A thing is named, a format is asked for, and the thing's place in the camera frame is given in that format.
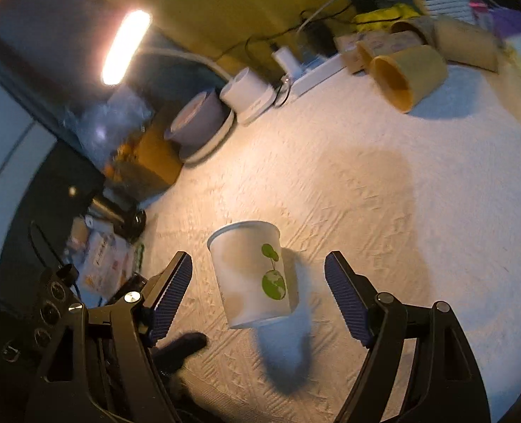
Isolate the white paper cup green print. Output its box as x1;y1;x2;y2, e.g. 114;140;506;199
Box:
207;221;292;330

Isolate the brown paper cup front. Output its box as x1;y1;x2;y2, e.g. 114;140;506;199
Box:
370;45;448;113

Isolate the brown paper cup back right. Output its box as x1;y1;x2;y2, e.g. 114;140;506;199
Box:
435;16;499;73

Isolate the patterned brown paper cup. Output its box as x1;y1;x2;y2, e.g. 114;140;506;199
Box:
334;31;386;74

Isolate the brown paper cup back left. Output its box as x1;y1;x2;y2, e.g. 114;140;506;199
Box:
390;16;436;47

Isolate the dark metal flask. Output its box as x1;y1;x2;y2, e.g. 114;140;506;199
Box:
88;194;146;241

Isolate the grey bowl on plate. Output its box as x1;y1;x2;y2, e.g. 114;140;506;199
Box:
164;89;235;164

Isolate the white round desk gadget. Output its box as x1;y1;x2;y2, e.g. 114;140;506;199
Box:
219;68;277;126

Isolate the white power strip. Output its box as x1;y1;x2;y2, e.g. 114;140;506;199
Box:
284;54;345;101

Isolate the lit desk lamp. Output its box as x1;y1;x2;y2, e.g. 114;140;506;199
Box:
101;10;152;86

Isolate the white charger plug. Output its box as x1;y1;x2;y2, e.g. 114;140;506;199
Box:
272;46;303;80

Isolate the purple cloth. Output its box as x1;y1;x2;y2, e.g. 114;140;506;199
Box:
490;7;521;39

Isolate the black power adapter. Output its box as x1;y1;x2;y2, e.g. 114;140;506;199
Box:
303;21;338;57

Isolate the yellow plastic bag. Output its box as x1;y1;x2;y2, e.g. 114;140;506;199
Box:
352;3;421;32

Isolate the black cable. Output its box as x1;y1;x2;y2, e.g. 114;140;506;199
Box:
215;0;403;107

